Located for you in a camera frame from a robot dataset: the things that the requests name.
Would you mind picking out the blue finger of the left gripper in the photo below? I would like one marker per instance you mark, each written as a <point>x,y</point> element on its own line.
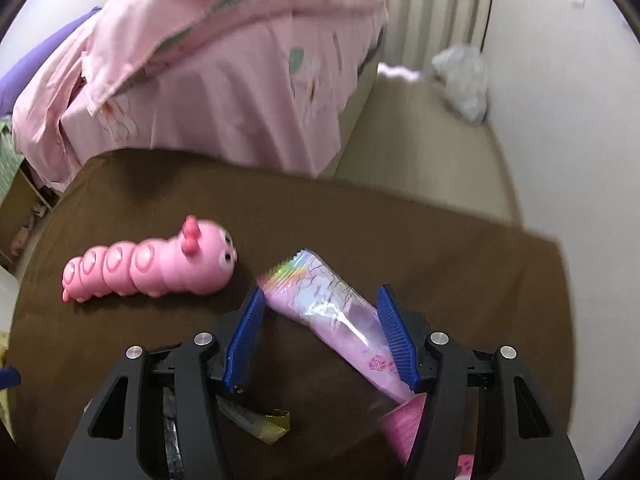
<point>9,377</point>

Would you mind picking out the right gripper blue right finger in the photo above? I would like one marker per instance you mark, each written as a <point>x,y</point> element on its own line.
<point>406,332</point>

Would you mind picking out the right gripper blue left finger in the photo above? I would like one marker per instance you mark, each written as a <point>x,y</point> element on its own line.
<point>236,333</point>

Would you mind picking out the pink snack packet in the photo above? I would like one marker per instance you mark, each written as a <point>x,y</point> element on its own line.
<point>400,426</point>

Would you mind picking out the light pink foil packet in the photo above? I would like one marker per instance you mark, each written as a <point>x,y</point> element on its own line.
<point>305,289</point>

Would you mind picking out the small gold wrapper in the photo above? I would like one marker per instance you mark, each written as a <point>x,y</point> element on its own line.
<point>267,428</point>

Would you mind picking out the pink caterpillar toy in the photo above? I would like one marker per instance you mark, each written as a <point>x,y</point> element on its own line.
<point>200,259</point>

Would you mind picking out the brown table cloth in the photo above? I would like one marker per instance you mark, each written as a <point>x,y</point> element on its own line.
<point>320,251</point>

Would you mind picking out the wooden nightstand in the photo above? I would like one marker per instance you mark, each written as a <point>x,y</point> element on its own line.
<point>22,206</point>

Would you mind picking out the clear plastic bag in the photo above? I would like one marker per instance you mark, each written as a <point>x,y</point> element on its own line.
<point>463,72</point>

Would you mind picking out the bed with pink sheet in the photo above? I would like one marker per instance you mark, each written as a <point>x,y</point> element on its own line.
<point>278,93</point>

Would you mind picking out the pink floral duvet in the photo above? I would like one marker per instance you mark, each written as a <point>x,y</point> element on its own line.
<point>134,40</point>

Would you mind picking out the purple pillow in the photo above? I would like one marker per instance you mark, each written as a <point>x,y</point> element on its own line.
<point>17,78</point>

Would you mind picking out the striped beige curtain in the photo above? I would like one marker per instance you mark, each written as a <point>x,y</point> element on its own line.
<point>419,29</point>

